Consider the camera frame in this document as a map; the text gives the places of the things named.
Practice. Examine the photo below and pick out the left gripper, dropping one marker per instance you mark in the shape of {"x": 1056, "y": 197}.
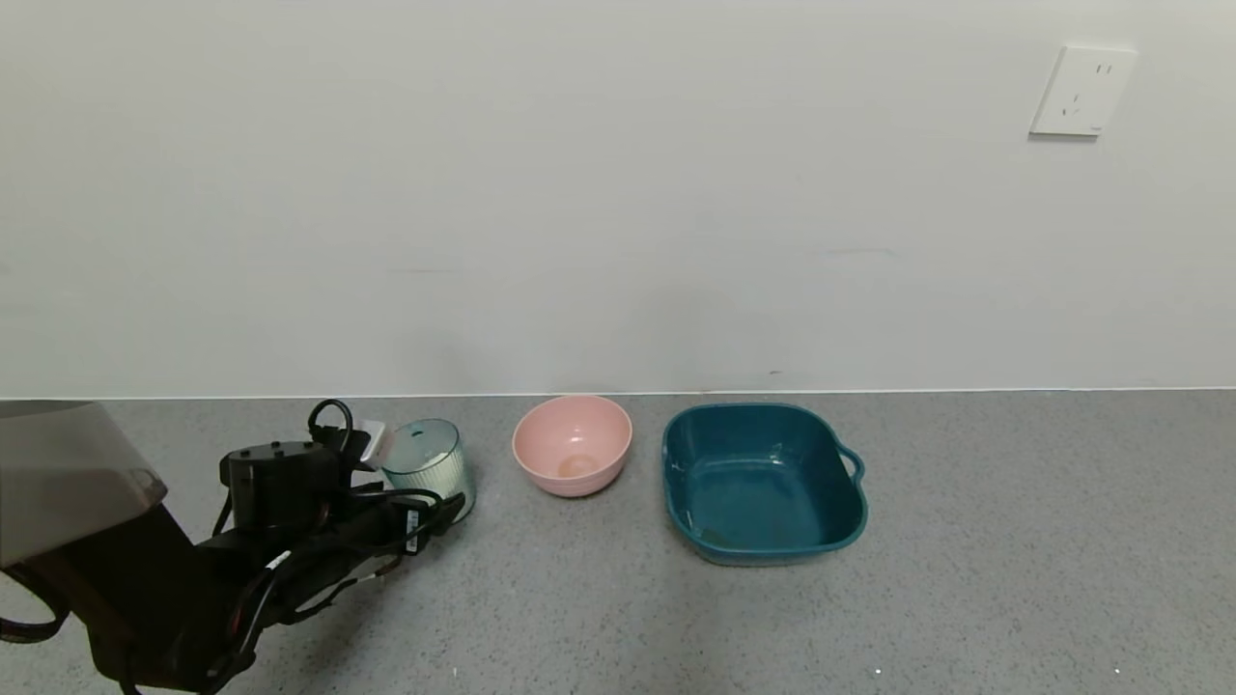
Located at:
{"x": 413, "y": 530}

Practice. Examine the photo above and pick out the clear ribbed plastic cup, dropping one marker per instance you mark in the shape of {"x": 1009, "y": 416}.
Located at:
{"x": 435, "y": 468}

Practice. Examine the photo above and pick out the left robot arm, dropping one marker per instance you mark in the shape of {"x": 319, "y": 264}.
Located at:
{"x": 106, "y": 579}

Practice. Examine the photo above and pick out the pink bowl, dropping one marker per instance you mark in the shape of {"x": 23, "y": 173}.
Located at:
{"x": 572, "y": 444}

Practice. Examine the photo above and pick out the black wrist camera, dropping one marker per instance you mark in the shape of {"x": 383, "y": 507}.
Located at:
{"x": 280, "y": 483}

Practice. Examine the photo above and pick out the white wall socket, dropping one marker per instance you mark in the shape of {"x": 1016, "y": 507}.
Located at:
{"x": 1083, "y": 91}

